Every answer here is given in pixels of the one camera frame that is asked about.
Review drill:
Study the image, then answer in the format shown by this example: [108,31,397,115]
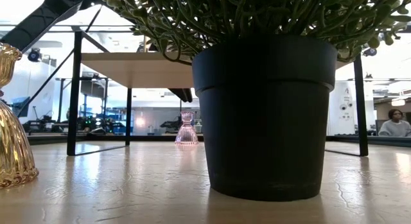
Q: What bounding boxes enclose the pink glass candle holder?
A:
[174,110,199,146]

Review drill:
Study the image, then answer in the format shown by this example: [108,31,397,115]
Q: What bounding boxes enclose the amber glass candle holder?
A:
[0,44,40,189]

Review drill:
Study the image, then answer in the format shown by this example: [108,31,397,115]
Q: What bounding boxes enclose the wooden riser shelf black legs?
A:
[66,30,369,157]

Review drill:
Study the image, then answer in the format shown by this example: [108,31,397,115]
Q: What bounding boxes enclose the artificial plant in black pot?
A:
[99,0,411,203]

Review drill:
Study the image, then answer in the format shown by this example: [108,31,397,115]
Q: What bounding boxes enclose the background robot with green lights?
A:
[76,116,126,135]

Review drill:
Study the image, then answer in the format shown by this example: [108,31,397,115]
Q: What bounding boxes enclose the blue background monitor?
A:
[12,96,31,118]

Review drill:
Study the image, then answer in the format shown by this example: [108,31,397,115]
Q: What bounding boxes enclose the person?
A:
[378,108,411,137]

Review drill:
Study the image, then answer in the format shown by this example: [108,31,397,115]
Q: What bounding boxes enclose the black metal table frame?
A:
[27,132,411,148]

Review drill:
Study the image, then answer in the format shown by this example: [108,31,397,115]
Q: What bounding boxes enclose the black background frame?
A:
[55,76,110,135]

